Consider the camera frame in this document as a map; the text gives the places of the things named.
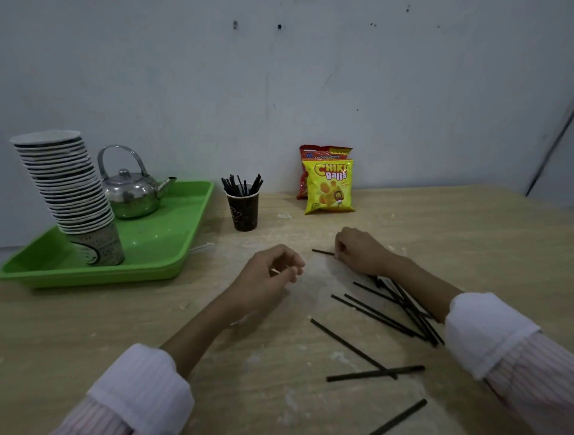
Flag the person's right hand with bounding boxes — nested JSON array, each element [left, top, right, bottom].
[[334, 226, 398, 278]]

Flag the person's left hand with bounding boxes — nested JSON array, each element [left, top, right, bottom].
[[226, 244, 307, 314]]

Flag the dark brown paper cup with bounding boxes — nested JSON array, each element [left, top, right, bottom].
[[225, 186, 261, 232]]

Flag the pile of black straws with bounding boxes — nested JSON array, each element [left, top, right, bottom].
[[309, 275, 445, 435]]

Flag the bunch of black straws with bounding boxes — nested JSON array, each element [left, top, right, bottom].
[[220, 173, 264, 198]]

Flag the person's left forearm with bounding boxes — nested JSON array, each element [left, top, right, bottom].
[[49, 286, 252, 435]]

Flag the person's right forearm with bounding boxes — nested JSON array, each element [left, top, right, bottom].
[[381, 253, 574, 435]]

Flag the yellow snack bag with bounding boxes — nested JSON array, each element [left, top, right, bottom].
[[301, 159, 356, 216]]

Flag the green plastic tray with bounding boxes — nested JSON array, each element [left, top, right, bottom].
[[0, 180, 216, 289]]

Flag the red snack bag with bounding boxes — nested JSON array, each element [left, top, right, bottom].
[[295, 144, 354, 201]]

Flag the steel kettle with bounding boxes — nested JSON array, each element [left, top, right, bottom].
[[97, 145, 178, 220]]

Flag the light wooden table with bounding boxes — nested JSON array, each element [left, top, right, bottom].
[[0, 186, 574, 435]]

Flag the thin dark pole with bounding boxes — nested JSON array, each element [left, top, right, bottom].
[[524, 105, 574, 198]]

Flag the stack of paper cups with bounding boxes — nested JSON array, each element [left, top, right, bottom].
[[10, 130, 126, 268]]

